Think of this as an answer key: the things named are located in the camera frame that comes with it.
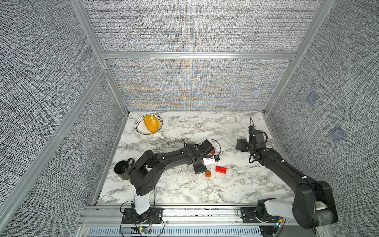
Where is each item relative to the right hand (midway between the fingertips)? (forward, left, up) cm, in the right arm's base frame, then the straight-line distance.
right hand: (246, 138), depth 88 cm
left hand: (-13, +26, -9) cm, 30 cm away
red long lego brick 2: (-15, +15, -11) cm, 24 cm away
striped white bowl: (+17, +69, -10) cm, 72 cm away
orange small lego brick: (-18, +23, -11) cm, 31 cm away
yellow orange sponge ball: (+17, +60, -6) cm, 63 cm away
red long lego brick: (-14, +23, +9) cm, 28 cm away
